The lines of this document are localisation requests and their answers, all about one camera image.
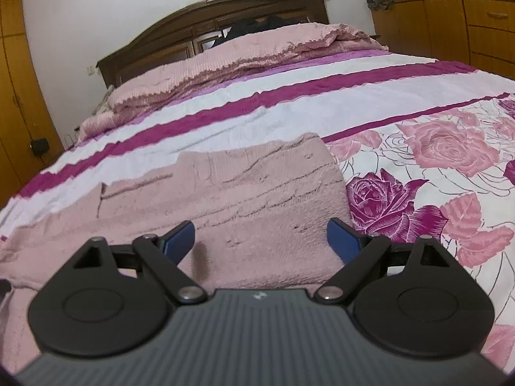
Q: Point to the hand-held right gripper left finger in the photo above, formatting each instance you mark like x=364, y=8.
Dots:
x=182, y=242

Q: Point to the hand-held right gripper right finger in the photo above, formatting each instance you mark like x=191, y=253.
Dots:
x=341, y=242

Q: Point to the pink fluffy towel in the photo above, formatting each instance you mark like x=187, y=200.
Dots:
x=249, y=193

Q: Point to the floral striped bed sheet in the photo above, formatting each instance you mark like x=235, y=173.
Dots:
x=305, y=104

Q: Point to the patterned pillow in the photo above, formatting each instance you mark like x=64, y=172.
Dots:
x=102, y=102

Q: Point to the black power adapter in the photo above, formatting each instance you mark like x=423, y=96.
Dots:
x=40, y=147

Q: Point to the pink ribbed quilt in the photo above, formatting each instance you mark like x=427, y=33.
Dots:
x=241, y=56

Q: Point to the dark wooden headboard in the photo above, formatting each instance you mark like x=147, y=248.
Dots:
x=169, y=36

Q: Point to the yellow wooden wardrobe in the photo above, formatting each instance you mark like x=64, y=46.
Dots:
x=16, y=88

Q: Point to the yellow wooden dresser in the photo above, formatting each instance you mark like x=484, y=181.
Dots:
x=442, y=24

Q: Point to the white wall socket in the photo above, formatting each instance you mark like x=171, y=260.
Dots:
x=92, y=70

